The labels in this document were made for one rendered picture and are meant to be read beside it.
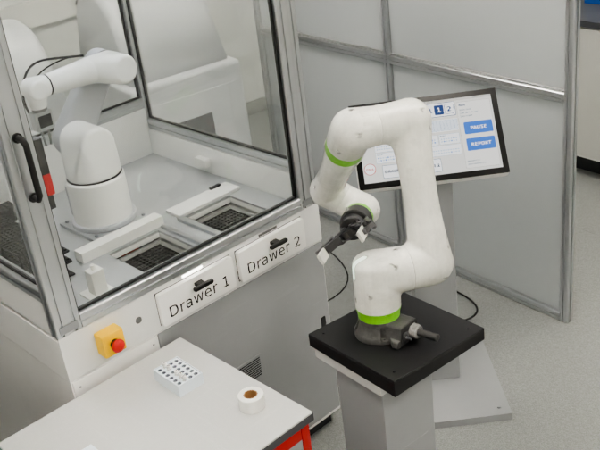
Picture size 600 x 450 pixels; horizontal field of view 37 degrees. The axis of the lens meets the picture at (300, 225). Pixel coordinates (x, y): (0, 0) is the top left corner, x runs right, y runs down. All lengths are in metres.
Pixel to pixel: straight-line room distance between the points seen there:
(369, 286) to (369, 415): 0.42
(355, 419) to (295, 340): 0.55
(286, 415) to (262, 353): 0.72
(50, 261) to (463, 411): 1.75
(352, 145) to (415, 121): 0.18
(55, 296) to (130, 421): 0.39
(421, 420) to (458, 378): 0.95
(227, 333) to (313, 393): 0.56
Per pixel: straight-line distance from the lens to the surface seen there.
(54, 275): 2.51
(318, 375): 3.37
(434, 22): 4.02
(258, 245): 2.91
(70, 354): 2.63
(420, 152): 2.49
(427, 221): 2.51
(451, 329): 2.62
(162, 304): 2.73
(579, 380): 3.77
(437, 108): 3.20
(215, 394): 2.55
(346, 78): 4.55
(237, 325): 2.99
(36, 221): 2.44
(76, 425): 2.57
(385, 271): 2.47
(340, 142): 2.43
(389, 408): 2.63
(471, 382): 3.68
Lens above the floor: 2.27
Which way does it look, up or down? 27 degrees down
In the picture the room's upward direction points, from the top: 7 degrees counter-clockwise
